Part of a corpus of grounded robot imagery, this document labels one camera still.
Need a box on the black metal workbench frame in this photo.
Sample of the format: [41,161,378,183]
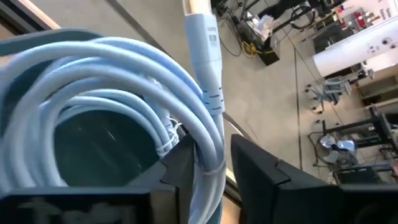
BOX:
[307,113,398,184]

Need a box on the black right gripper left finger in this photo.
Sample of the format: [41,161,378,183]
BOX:
[0,134,196,224]

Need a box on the light blue cable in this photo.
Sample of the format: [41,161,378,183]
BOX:
[0,0,227,224]

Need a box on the grey office chair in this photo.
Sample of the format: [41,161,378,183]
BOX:
[306,76,354,113]

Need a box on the white round column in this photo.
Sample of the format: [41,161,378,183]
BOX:
[313,17,398,78]

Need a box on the white crumpled bag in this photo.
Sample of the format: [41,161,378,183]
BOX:
[248,14,275,39]

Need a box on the silver floor fan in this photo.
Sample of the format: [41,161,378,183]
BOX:
[316,135,358,166]

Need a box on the yellow coiled cable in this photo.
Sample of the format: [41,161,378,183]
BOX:
[241,40,259,59]

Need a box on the black table edge rail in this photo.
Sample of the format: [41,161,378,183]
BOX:
[0,0,53,35]

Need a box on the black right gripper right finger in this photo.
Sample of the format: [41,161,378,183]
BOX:
[231,134,398,224]

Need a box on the black box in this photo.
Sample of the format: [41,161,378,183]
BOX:
[257,34,281,67]

